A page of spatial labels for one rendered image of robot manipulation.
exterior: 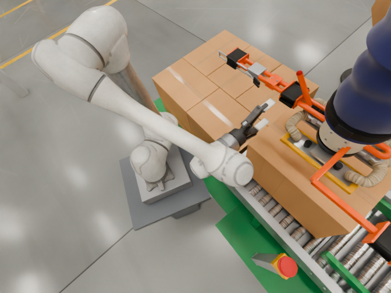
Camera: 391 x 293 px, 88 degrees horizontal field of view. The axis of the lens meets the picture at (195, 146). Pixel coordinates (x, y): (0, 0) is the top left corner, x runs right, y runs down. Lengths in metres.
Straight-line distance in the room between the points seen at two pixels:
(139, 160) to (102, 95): 0.46
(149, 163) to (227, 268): 1.24
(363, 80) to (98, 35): 0.74
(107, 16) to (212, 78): 1.41
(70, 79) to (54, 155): 2.39
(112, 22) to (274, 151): 0.92
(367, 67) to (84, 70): 0.76
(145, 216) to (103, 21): 1.01
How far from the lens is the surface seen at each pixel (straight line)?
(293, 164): 1.16
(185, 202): 1.29
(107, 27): 0.77
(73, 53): 0.71
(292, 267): 0.97
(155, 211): 1.33
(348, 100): 0.77
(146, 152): 1.05
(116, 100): 0.69
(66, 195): 2.69
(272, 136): 1.21
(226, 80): 2.03
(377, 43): 0.66
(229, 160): 0.62
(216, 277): 2.00
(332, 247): 1.56
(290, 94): 0.99
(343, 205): 0.83
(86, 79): 0.69
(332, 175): 0.99
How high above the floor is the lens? 1.98
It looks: 61 degrees down
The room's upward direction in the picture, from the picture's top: 18 degrees counter-clockwise
